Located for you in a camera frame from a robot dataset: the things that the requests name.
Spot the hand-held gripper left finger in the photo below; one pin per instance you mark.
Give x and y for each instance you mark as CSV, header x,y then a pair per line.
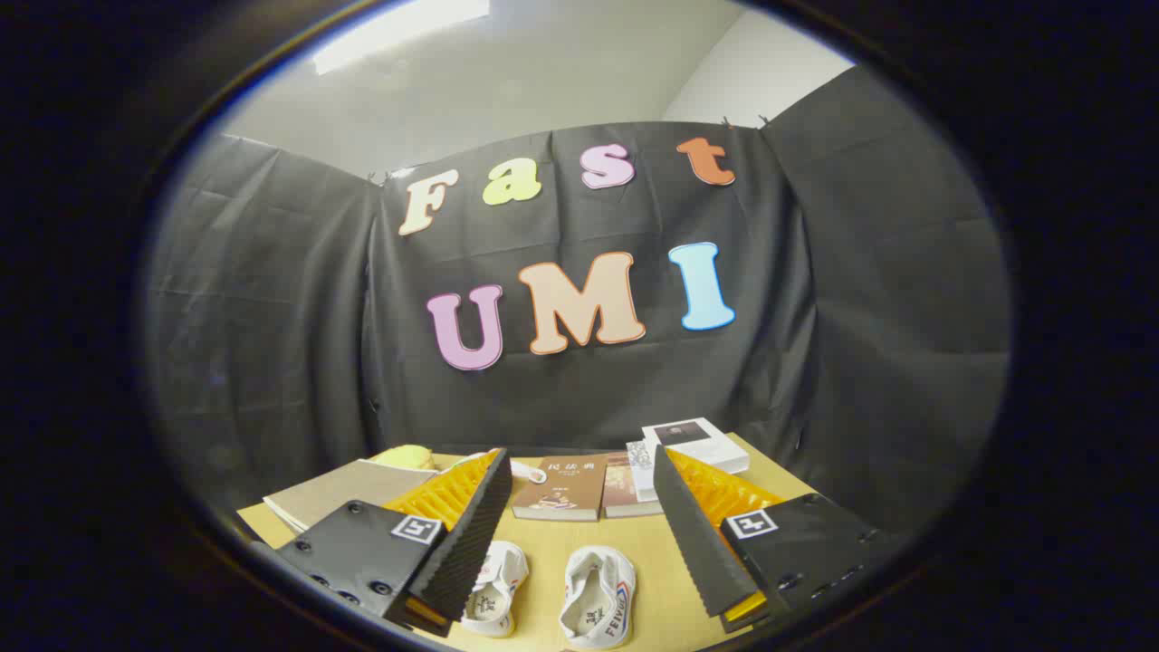
x,y
471,543

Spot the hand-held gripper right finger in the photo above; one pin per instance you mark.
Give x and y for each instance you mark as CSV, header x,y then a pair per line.
x,y
697,543

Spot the white canvas shoe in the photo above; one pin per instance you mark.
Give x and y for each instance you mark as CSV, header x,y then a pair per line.
x,y
498,589
602,598

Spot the beige fabric storage box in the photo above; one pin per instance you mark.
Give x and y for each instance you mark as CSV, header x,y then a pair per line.
x,y
335,493

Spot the plain brown book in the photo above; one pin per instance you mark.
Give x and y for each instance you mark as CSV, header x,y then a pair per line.
x,y
625,493

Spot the green and pink plush toy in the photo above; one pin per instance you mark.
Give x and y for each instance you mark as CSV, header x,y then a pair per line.
x,y
530,471

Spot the white book with dark photo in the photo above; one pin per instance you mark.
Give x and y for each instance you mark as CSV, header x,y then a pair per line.
x,y
706,448

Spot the yellow plush ball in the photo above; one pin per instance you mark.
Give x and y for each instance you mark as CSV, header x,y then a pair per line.
x,y
407,455

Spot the brown book with illustrated cover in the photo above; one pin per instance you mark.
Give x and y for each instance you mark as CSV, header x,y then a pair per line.
x,y
566,489

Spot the black backdrop cloth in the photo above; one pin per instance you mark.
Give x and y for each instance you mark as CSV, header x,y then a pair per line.
x,y
272,317

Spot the ceiling light panel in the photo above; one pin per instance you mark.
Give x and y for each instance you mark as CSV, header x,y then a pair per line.
x,y
398,32

